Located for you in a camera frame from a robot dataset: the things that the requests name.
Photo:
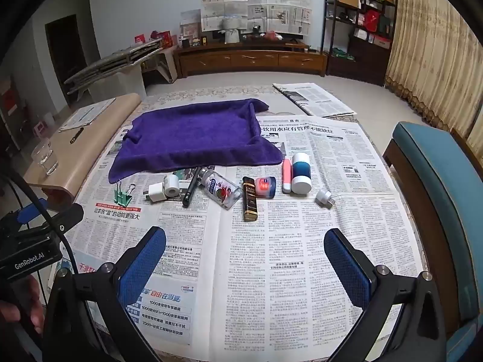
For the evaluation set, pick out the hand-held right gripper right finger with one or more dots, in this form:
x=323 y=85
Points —
x=345 y=267

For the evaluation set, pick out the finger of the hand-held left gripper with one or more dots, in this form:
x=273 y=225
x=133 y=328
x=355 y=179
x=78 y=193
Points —
x=28 y=213
x=68 y=217

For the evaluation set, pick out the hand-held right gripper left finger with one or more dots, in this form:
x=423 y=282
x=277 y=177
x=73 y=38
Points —
x=143 y=267

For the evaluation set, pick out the green binder clip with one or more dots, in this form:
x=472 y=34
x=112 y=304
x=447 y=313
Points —
x=121 y=198

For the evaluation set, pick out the white round plug adapter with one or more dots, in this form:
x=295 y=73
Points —
x=323 y=197

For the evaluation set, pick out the white charger adapter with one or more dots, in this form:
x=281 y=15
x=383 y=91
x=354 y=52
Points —
x=155 y=193

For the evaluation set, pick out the white tape roll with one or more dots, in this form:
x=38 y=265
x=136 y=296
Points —
x=171 y=186

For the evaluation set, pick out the black Horizon box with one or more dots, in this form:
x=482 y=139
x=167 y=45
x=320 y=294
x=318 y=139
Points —
x=190 y=192

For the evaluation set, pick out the white blue bottle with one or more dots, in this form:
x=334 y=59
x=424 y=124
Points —
x=301 y=171

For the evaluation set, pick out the pink white tube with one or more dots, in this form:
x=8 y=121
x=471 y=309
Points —
x=287 y=175

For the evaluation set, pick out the small red jar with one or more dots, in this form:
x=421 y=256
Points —
x=266 y=187

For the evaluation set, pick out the person's left hand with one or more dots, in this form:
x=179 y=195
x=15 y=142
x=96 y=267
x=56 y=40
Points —
x=26 y=301

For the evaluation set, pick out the clear drinking glass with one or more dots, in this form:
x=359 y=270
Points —
x=45 y=158

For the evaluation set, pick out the dark pen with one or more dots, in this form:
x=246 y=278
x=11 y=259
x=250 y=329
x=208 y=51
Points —
x=76 y=135

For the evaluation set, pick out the newspaper table covering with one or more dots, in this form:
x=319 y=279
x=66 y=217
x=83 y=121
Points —
x=264 y=256

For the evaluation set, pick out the beige curved side table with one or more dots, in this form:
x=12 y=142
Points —
x=105 y=120

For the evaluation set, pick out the white paper sheet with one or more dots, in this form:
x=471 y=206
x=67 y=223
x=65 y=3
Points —
x=88 y=115

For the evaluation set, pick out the clear candy bottle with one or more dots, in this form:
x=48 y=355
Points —
x=220 y=190

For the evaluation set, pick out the black gold tube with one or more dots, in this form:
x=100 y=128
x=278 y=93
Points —
x=249 y=200

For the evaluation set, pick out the teal cushioned wooden chair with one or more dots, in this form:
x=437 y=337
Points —
x=434 y=181

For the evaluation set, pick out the purple towel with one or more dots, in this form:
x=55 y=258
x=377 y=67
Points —
x=196 y=135

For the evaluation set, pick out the dark wooden door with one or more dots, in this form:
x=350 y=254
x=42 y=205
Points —
x=66 y=52

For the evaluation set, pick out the grey folded table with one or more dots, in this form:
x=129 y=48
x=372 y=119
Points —
x=113 y=58

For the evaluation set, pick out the folded newspaper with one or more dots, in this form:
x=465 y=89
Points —
x=313 y=100

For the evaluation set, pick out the red gift boxes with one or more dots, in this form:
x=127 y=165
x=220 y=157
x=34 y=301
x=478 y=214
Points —
x=154 y=39

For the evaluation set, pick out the dark shelf unit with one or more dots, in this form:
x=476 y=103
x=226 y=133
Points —
x=362 y=56

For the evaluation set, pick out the wooden cabinet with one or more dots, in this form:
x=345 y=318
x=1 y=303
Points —
x=249 y=60

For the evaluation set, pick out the beige curtain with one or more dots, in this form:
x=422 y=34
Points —
x=434 y=45

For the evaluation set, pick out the white wrapped vase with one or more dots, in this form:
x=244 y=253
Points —
x=231 y=32

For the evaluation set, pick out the tea set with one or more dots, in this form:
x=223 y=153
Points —
x=264 y=34

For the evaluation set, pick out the wall newspapers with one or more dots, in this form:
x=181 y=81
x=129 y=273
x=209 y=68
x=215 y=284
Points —
x=264 y=11

